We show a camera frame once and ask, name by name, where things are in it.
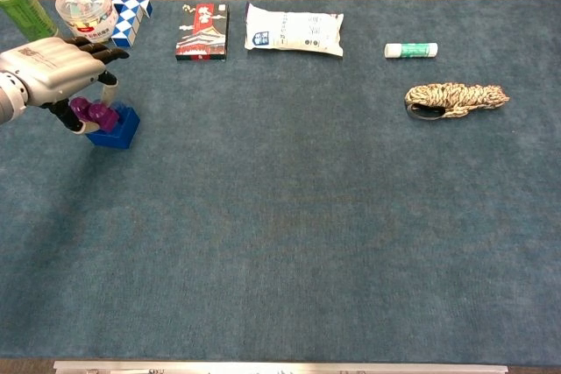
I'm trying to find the white snack bag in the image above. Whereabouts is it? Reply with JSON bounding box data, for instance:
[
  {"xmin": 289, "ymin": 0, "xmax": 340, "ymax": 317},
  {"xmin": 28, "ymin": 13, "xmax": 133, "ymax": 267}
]
[{"xmin": 244, "ymin": 2, "xmax": 345, "ymax": 58}]

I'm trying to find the blue toy brick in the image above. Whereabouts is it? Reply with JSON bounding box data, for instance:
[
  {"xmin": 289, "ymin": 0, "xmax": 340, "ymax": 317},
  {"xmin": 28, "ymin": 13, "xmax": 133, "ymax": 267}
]
[{"xmin": 86, "ymin": 101, "xmax": 141, "ymax": 151}]

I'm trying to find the blue white snake puzzle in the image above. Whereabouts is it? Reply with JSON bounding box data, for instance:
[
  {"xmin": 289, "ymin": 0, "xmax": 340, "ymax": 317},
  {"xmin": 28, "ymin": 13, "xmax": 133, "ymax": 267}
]
[{"xmin": 110, "ymin": 0, "xmax": 154, "ymax": 49}]

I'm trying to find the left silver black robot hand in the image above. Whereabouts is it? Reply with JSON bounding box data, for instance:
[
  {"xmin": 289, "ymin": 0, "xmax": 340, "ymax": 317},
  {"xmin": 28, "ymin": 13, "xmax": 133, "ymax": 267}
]
[{"xmin": 0, "ymin": 35, "xmax": 131, "ymax": 135}]

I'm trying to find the black red printed box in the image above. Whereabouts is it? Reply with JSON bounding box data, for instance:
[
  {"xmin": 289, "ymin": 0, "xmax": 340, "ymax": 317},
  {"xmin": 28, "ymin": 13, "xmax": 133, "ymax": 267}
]
[{"xmin": 174, "ymin": 3, "xmax": 231, "ymax": 63}]

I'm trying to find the aluminium profile rail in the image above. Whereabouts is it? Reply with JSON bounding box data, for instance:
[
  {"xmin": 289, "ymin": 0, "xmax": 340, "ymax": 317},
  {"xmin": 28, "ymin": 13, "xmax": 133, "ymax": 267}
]
[{"xmin": 53, "ymin": 360, "xmax": 509, "ymax": 374}]

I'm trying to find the purple toy brick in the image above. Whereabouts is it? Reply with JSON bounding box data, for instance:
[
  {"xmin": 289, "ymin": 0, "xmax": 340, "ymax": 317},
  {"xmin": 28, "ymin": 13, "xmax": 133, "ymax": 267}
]
[{"xmin": 68, "ymin": 96, "xmax": 121, "ymax": 133}]

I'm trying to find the green drink can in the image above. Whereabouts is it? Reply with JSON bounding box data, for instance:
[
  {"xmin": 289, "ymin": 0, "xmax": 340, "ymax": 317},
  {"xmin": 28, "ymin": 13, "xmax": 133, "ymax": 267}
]
[{"xmin": 0, "ymin": 0, "xmax": 60, "ymax": 43}]

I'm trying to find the clear jar of binder clips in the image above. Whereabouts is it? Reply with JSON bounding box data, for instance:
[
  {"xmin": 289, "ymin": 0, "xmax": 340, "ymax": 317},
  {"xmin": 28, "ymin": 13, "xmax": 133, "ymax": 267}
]
[{"xmin": 54, "ymin": 0, "xmax": 120, "ymax": 45}]

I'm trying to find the green white glue stick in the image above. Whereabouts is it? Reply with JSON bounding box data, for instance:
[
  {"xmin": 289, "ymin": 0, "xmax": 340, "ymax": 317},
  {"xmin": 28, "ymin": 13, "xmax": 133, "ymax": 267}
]
[{"xmin": 384, "ymin": 42, "xmax": 439, "ymax": 60}]

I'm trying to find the beige braided rope bundle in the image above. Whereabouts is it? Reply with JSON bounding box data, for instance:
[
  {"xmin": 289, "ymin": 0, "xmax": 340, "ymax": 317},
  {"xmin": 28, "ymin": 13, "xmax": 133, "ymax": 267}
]
[{"xmin": 403, "ymin": 81, "xmax": 511, "ymax": 122}]

